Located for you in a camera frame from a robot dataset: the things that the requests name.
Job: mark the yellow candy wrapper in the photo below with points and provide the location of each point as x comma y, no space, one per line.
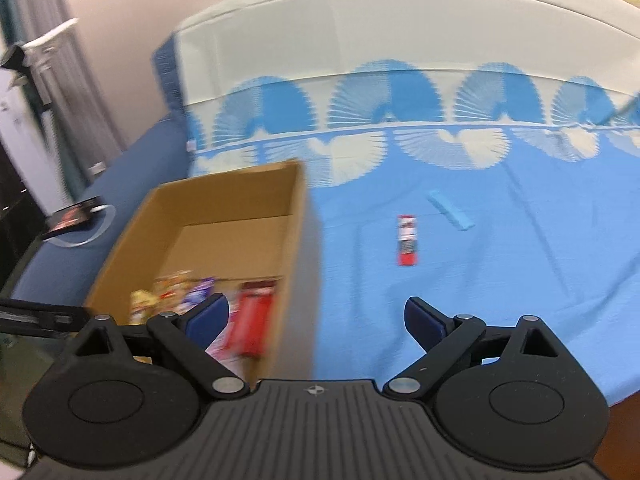
142,305

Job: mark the blue sofa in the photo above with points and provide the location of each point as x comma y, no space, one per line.
125,185

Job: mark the blue white printed sheet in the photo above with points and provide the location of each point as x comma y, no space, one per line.
450,285

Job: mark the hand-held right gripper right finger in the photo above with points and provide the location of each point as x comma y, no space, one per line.
425,322

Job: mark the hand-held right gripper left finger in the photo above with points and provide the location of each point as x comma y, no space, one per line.
207,320

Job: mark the red black stick packet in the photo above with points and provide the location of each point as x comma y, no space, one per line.
407,240

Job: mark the blue plastic strip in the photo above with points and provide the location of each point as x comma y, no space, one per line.
450,210

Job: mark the clear bag of candies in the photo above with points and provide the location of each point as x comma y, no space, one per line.
172,287

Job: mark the white hanger rack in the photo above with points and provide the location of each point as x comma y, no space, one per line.
50,35

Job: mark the black smartphone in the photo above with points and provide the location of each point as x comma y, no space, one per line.
72,217

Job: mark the glossy red pouch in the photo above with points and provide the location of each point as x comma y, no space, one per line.
252,325

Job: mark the white window frame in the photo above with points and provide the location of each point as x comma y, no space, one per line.
25,135

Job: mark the purple candy wrapper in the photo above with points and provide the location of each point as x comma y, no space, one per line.
200,292

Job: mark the brown cardboard box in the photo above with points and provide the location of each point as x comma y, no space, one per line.
225,195

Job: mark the black garment steamer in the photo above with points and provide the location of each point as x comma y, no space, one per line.
15,57

